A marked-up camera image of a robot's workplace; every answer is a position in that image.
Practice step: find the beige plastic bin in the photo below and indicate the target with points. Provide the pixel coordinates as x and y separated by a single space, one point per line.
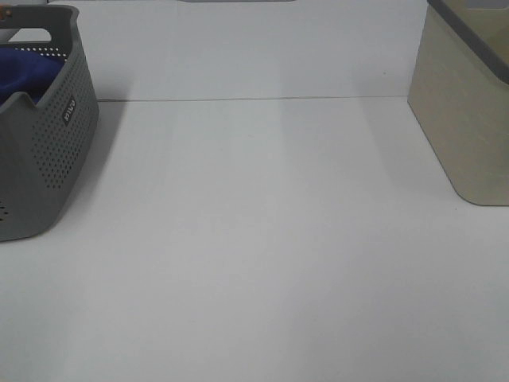
459 95

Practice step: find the blue microfibre towel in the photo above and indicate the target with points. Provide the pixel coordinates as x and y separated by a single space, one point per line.
28 72

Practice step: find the grey perforated plastic basket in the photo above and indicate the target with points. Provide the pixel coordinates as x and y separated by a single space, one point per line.
44 145

